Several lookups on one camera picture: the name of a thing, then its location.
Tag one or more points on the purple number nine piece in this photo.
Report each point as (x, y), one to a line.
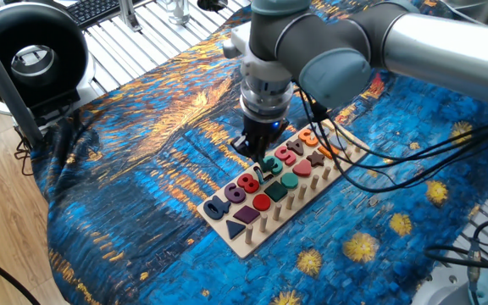
(235, 192)

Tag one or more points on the orange number three piece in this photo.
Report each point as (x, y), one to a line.
(308, 137)

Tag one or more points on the black round object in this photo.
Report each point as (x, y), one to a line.
(212, 3)

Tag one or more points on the red number eight piece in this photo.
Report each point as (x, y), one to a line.
(248, 183)

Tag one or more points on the starry night painted tablecloth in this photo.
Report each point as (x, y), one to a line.
(142, 212)

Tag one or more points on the navy number ten piece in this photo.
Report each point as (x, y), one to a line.
(216, 207)

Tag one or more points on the orange rectangle piece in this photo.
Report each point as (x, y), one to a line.
(328, 151)

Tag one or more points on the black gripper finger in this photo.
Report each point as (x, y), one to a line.
(269, 152)
(246, 149)

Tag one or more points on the dark green square piece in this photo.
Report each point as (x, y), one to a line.
(275, 191)

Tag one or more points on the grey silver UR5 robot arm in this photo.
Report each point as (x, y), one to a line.
(439, 46)

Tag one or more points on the wooden peg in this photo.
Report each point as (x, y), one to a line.
(326, 172)
(263, 222)
(248, 234)
(357, 148)
(314, 181)
(348, 154)
(277, 212)
(290, 201)
(302, 191)

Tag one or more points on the black keyboard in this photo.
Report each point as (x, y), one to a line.
(95, 10)

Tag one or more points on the teal number six piece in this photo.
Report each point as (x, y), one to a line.
(275, 166)

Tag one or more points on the brown star piece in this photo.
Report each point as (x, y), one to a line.
(315, 158)

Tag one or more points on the grey metal pole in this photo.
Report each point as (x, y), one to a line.
(7, 89)

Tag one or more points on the grey number two piece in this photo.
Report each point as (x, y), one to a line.
(323, 131)

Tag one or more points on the wooden number puzzle board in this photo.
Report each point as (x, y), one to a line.
(256, 240)

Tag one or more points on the navy triangle piece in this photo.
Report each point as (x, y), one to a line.
(234, 229)

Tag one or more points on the clear glass bottle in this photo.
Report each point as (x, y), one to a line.
(179, 10)

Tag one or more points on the red circle piece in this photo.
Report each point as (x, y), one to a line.
(262, 202)

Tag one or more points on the brown number four piece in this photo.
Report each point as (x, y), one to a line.
(295, 147)

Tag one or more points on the pink number five piece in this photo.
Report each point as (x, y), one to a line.
(285, 156)

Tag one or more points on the purple quadrilateral piece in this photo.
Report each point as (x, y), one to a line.
(246, 214)

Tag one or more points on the aluminium stand bracket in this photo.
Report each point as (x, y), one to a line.
(129, 17)

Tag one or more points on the teal round piece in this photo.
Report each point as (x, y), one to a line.
(289, 180)

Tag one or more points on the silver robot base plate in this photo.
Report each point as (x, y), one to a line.
(439, 288)

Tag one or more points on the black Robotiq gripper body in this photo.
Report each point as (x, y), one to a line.
(265, 132)

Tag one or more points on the grey oval piece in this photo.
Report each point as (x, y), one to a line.
(338, 142)

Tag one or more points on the pink heart piece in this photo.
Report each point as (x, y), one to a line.
(302, 168)

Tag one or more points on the cream shape piece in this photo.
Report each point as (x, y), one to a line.
(345, 134)

